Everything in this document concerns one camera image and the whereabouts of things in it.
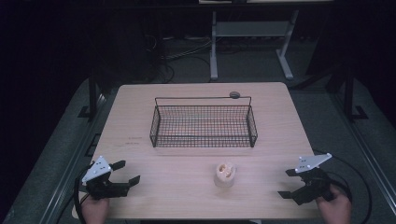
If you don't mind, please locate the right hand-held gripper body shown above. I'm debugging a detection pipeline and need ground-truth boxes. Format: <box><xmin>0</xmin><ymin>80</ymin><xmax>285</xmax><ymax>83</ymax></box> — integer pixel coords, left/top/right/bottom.
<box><xmin>292</xmin><ymin>152</ymin><xmax>333</xmax><ymax>206</ymax></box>

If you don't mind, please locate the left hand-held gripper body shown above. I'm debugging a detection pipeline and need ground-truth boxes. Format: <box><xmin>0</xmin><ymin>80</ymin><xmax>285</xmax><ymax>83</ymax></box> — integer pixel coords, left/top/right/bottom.
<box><xmin>81</xmin><ymin>155</ymin><xmax>131</xmax><ymax>201</ymax></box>

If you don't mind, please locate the black wire basket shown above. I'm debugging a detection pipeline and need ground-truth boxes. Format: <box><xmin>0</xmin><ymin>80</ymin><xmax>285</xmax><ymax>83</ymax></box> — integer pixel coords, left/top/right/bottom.
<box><xmin>148</xmin><ymin>95</ymin><xmax>259</xmax><ymax>149</ymax></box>

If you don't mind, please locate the person's right hand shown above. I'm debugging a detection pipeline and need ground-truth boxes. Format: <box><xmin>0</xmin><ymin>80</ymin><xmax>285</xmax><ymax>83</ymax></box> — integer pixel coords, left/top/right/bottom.
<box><xmin>315</xmin><ymin>185</ymin><xmax>353</xmax><ymax>224</ymax></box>

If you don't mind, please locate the person's left hand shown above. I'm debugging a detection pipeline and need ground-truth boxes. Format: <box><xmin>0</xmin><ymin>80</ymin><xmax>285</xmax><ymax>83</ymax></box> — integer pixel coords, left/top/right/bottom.
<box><xmin>80</xmin><ymin>195</ymin><xmax>110</xmax><ymax>224</ymax></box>

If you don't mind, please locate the black metal stand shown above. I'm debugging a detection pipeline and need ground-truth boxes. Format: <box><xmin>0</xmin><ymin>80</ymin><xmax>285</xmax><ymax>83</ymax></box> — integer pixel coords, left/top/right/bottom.
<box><xmin>340</xmin><ymin>69</ymin><xmax>369</xmax><ymax>121</ymax></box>
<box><xmin>78</xmin><ymin>73</ymin><xmax>104</xmax><ymax>120</ymax></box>

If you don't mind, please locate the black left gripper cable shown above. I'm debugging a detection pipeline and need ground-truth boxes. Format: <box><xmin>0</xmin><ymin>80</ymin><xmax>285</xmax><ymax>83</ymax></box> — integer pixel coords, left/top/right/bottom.
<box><xmin>55</xmin><ymin>166</ymin><xmax>92</xmax><ymax>224</ymax></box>

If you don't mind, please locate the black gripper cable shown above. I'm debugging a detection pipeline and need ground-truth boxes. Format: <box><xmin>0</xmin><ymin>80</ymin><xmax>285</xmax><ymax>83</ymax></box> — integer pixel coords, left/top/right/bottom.
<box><xmin>312</xmin><ymin>148</ymin><xmax>374</xmax><ymax>224</ymax></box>
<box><xmin>55</xmin><ymin>166</ymin><xmax>92</xmax><ymax>224</ymax></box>

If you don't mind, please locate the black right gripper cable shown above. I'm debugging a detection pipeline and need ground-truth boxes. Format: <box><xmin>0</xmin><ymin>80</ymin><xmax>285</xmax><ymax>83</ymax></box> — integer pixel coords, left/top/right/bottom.
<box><xmin>312</xmin><ymin>148</ymin><xmax>374</xmax><ymax>224</ymax></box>

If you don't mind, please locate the bundle of floor cables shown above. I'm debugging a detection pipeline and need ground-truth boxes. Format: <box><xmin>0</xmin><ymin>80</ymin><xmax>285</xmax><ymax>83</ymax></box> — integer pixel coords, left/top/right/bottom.
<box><xmin>144</xmin><ymin>35</ymin><xmax>216</xmax><ymax>84</ymax></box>

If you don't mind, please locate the white metal desk frame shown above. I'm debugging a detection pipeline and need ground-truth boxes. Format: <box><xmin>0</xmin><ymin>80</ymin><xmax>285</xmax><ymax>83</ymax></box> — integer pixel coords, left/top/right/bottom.
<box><xmin>208</xmin><ymin>9</ymin><xmax>301</xmax><ymax>81</ymax></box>

